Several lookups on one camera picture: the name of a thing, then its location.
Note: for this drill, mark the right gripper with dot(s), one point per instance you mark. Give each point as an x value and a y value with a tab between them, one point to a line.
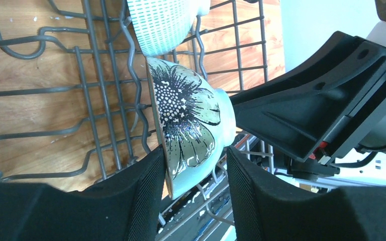
326	114

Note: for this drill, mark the grey wire dish rack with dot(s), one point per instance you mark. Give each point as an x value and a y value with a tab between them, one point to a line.
75	103

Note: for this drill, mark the light teal checked bowl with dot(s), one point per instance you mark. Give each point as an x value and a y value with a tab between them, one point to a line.
160	26

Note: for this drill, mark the mint green flower bowl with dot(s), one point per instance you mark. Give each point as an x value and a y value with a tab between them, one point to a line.
194	121

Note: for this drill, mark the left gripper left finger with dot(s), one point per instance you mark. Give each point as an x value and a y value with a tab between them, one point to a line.
122	207

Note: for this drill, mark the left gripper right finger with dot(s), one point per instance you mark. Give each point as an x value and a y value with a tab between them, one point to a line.
267	208

